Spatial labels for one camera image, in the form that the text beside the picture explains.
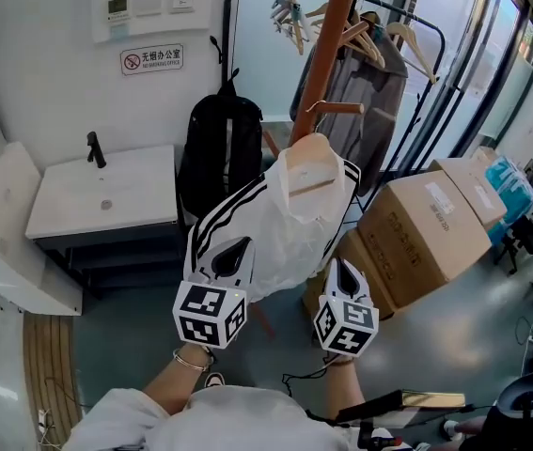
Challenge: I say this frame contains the brown wooden coat stand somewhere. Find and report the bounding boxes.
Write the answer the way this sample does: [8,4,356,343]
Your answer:
[251,0,371,341]

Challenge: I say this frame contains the person's right forearm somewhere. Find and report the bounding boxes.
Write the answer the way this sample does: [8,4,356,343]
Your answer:
[329,359,366,417]

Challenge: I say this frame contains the no-smoking sign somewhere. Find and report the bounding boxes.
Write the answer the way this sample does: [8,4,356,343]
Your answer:
[119,43,185,77]

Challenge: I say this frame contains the black chest-mounted device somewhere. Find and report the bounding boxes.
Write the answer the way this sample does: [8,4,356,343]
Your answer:
[336,390,467,429]

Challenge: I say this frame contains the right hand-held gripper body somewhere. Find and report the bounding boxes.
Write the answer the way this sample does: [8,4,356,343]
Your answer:
[312,293,381,365]

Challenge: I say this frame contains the large white box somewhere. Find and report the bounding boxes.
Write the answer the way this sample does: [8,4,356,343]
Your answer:
[0,141,84,318]

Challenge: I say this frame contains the black faucet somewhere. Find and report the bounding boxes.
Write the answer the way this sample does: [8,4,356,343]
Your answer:
[86,131,107,169]

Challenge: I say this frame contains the cardboard box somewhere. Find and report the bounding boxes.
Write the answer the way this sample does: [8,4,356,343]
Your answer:
[303,230,399,321]
[357,169,493,310]
[470,146,500,164]
[428,156,509,232]

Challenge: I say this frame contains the black metal garment rack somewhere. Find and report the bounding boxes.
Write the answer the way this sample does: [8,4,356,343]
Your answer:
[209,0,447,201]

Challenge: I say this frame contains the white washbasin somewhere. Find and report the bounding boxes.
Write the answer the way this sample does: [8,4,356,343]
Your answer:
[24,144,179,241]

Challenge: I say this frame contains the grey jacket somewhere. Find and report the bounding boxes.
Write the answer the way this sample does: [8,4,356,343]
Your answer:
[289,11,408,182]

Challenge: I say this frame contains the black cable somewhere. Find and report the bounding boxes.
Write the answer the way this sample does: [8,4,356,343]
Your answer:
[280,359,342,428]

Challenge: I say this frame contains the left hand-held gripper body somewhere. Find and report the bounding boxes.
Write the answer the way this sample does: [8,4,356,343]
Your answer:
[172,270,248,350]

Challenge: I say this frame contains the white shirt with black stripes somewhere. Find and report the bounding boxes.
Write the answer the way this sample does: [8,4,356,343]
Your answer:
[183,148,362,304]

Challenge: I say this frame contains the gold bracelet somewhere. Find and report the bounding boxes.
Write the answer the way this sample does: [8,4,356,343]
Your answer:
[172,348,214,373]

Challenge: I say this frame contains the wooden slat mat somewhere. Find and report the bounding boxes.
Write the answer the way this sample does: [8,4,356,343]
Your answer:
[22,311,84,434]

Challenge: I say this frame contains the black backpack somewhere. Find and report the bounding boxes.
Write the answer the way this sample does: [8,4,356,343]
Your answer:
[176,75,265,220]

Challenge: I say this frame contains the person's white top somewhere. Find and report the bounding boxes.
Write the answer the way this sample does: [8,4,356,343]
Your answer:
[61,385,366,451]

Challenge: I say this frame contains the wall thermostat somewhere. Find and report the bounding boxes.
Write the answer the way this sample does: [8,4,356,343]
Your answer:
[105,0,131,22]

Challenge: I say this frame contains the person's left forearm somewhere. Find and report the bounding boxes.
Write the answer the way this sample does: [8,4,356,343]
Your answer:
[146,343,218,415]

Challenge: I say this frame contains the stack of blue wrapped packages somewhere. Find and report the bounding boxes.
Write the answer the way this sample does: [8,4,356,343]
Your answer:
[484,155,533,246]

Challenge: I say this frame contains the black office chair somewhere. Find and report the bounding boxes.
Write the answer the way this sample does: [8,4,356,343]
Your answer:
[495,213,533,276]

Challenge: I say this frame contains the black-framed glass door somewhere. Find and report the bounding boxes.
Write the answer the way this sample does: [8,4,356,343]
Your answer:
[364,0,533,192]

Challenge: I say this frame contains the pale wooden clothes hanger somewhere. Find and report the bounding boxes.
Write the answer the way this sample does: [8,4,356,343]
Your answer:
[278,100,337,197]

